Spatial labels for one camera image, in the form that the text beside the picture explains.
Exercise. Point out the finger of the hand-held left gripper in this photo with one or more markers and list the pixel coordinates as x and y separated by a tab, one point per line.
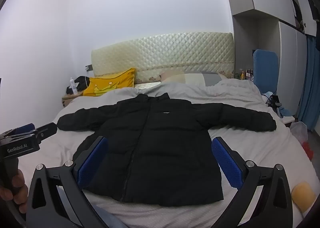
26	127
47	130

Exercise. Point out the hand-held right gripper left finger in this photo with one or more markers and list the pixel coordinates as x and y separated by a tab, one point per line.
92	160

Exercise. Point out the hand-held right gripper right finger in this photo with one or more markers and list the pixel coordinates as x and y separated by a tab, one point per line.
227	163

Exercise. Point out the black puffer jacket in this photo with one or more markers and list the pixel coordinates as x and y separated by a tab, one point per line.
162	143

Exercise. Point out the person's left hand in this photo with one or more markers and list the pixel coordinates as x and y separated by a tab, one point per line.
17	188

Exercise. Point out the wooden nightstand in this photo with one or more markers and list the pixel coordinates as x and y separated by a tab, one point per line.
70	99

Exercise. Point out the clear plastic water bottle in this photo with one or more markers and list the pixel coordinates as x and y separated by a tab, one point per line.
73	87

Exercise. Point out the grey blue cloth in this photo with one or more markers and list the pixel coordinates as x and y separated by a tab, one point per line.
107	218

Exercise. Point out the black bag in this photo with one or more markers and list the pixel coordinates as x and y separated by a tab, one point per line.
82	82

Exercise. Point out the black device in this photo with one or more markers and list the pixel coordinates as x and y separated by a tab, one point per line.
274	102

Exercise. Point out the white plastic bag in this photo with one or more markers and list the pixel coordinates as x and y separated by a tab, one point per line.
298	132

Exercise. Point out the light blue cloth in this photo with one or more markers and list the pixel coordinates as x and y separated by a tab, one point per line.
286	112

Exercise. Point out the yellow pillow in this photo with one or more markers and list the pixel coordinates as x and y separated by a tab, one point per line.
110	83

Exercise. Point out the red crumpled item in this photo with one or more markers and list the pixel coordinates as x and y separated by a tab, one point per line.
308	150

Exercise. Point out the yellow round sponge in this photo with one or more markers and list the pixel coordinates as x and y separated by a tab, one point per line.
303	196

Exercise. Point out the row of small bottles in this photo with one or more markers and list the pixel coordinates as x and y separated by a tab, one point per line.
245	74

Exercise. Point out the patchwork pillow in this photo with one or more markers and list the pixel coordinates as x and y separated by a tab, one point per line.
192	77

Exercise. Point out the blue chair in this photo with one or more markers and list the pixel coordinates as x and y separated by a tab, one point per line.
266	68

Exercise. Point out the blue curtain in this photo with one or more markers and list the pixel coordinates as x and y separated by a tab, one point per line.
310	80

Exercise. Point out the grey white wardrobe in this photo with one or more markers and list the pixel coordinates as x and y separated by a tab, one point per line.
287	55

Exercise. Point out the cream quilted headboard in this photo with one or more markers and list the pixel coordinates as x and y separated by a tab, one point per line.
162	53

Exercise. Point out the wall socket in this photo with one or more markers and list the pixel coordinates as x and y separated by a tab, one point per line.
89	68

